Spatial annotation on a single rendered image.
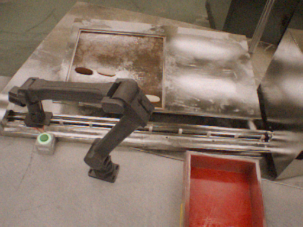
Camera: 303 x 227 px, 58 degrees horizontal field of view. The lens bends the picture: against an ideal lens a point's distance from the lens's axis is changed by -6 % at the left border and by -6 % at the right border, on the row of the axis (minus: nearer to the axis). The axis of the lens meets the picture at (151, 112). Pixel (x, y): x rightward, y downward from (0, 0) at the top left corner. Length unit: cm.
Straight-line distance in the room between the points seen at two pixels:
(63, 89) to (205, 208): 73
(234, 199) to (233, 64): 77
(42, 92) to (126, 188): 53
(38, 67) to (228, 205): 124
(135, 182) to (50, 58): 93
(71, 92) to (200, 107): 74
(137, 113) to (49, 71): 97
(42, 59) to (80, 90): 93
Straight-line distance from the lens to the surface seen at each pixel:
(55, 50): 184
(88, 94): 86
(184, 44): 168
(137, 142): 129
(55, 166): 129
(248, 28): 305
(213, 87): 153
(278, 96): 142
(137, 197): 120
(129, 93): 80
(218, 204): 125
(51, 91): 95
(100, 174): 120
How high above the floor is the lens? 192
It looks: 49 degrees down
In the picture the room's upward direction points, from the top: 9 degrees clockwise
